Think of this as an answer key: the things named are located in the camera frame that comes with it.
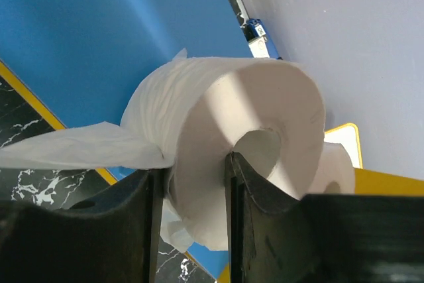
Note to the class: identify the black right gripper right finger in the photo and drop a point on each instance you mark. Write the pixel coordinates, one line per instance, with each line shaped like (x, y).
(373, 235)

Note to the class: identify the small whiteboard with yellow frame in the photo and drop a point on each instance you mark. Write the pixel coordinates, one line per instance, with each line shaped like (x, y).
(348, 136)

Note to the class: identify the white paper roll plain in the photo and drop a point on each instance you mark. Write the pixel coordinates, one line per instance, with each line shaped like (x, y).
(335, 173)

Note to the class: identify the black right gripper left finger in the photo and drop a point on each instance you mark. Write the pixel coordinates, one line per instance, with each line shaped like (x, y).
(110, 237)

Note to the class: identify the yellow shelf with coloured boards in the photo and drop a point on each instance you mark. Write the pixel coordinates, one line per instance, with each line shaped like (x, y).
(84, 58)

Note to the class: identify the white paper roll sheet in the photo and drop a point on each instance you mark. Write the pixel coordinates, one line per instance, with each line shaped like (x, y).
(186, 117)

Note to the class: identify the blue whiteboard eraser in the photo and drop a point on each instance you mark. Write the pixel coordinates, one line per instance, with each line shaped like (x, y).
(259, 41)

